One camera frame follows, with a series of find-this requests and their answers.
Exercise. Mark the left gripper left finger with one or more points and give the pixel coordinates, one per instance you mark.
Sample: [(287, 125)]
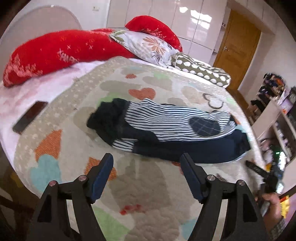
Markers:
[(65, 210)]

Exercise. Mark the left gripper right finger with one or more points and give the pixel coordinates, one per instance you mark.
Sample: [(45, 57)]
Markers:
[(243, 220)]

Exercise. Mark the navy striped pants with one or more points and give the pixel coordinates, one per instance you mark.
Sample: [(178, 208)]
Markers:
[(168, 131)]

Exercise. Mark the person's right hand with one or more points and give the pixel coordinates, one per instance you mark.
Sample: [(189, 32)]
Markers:
[(273, 215)]

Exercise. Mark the white TV cabinet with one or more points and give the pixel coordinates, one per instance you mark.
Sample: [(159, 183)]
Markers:
[(274, 123)]

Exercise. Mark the dark table clock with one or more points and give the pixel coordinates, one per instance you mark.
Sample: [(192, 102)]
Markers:
[(292, 95)]

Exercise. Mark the cluttered shoe rack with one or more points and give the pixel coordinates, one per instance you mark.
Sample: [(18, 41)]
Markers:
[(272, 88)]

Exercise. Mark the black smartphone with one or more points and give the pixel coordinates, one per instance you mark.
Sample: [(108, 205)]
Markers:
[(29, 116)]

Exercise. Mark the olive hedgehog bolster pillow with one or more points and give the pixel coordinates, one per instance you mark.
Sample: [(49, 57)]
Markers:
[(185, 63)]

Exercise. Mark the white bed sheet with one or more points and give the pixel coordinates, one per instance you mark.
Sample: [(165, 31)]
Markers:
[(16, 100)]

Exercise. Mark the wooden door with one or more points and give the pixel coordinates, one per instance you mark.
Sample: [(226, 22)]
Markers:
[(237, 49)]

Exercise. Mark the red fuzzy pillow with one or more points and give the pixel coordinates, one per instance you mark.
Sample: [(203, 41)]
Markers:
[(57, 50), (154, 27)]

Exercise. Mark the white wardrobe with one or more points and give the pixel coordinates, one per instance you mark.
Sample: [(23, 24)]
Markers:
[(197, 23)]

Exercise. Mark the floral white pillow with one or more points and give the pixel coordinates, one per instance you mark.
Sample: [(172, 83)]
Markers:
[(146, 47)]

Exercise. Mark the white headboard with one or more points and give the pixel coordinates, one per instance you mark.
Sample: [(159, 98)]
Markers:
[(33, 24)]

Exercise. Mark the purple picture frame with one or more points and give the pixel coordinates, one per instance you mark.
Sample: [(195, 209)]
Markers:
[(286, 106)]

